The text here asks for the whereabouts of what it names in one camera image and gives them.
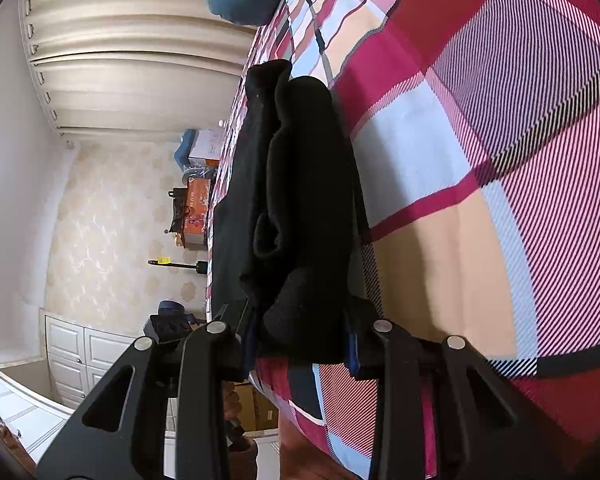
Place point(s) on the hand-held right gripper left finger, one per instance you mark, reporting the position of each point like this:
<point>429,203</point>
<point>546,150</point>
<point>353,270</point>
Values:
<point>237,355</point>

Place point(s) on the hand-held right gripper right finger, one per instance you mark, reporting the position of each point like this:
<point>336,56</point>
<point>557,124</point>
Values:
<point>351,347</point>

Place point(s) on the black pants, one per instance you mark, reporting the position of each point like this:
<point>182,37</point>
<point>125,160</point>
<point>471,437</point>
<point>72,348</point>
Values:
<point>300,185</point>

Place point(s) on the person's left forearm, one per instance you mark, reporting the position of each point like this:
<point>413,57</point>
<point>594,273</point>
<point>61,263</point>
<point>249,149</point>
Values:
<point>245,462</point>

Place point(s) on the person's left hand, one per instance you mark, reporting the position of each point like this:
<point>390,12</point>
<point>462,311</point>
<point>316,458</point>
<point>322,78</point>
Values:
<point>231,402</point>

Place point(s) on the dark blue object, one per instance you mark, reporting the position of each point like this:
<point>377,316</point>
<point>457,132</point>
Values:
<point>172,306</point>

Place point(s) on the cardboard box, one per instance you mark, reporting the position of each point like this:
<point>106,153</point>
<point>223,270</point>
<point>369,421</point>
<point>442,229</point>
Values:
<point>260,407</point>

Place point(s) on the black rod yellow tip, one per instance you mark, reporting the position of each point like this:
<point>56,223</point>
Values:
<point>180,264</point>

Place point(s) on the white cabinet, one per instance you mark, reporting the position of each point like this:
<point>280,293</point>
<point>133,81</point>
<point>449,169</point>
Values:
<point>70,350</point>

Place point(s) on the orange box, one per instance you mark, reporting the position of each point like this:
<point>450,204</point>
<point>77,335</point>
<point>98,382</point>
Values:
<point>200,210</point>

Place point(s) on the white dresser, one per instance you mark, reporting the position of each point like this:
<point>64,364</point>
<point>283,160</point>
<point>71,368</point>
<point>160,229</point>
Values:
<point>25,410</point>

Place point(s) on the blue bag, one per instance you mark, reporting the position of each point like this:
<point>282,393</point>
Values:
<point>184,147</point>

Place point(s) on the white box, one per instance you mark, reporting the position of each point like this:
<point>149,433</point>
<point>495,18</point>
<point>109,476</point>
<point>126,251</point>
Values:
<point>207,145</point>

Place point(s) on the brown wooden furniture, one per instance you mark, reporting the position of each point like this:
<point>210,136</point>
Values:
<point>0,440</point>

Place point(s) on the plaid bed blanket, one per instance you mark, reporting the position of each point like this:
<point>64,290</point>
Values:
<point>480,135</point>

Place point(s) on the beige curtain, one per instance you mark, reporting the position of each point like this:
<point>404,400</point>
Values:
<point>130,60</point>

